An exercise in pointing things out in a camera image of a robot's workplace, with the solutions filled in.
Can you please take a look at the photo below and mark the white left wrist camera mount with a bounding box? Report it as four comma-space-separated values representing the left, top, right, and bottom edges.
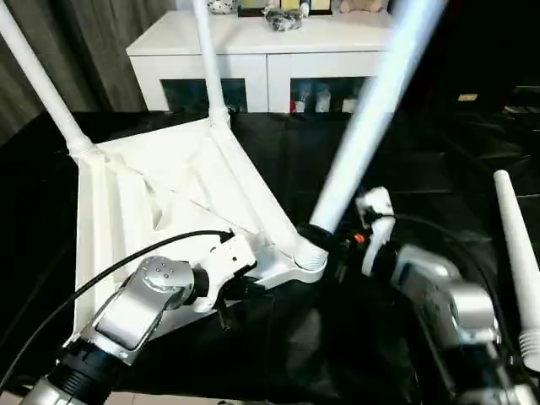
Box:
193, 229, 258, 313

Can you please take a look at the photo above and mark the grey-green curtain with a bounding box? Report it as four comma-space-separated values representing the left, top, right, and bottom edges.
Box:
0, 0, 178, 144

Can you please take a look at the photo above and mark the black and white bundle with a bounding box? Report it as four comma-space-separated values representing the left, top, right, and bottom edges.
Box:
263, 8, 303, 33

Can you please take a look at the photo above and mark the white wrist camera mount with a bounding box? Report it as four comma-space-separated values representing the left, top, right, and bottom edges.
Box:
356, 187, 396, 278
193, 229, 258, 313

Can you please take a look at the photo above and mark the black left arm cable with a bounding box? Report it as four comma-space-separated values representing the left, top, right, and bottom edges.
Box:
0, 229, 235, 381

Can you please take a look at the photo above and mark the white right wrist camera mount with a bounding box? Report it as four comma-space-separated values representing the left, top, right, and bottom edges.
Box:
356, 187, 396, 278

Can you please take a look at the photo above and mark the white plastic table top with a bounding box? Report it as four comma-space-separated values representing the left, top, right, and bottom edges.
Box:
73, 113, 328, 338

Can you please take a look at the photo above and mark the white cabinet with glass doors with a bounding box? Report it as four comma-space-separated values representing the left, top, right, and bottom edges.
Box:
126, 10, 406, 114

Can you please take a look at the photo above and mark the black mat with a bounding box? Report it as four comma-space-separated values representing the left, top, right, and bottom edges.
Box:
0, 107, 540, 402

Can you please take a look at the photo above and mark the white plastic table leg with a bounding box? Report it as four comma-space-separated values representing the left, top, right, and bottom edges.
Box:
493, 170, 540, 375
192, 0, 231, 127
294, 0, 448, 271
0, 0, 102, 165

